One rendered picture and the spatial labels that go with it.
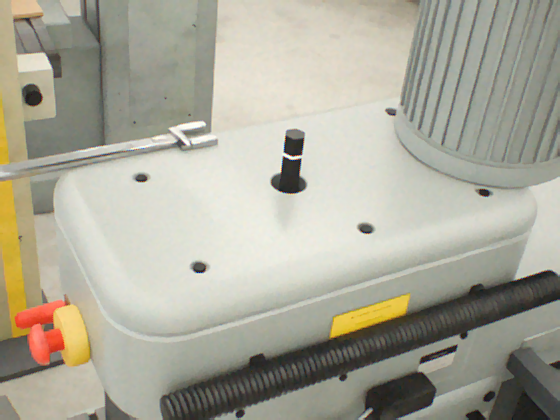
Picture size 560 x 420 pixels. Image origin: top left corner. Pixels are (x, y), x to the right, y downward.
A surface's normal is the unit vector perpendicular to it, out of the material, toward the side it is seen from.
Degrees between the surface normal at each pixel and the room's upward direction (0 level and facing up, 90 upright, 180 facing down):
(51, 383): 0
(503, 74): 90
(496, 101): 90
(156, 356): 90
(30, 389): 0
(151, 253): 0
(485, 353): 90
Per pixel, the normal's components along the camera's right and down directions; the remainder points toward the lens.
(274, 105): 0.09, -0.80
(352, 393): 0.46, 0.57
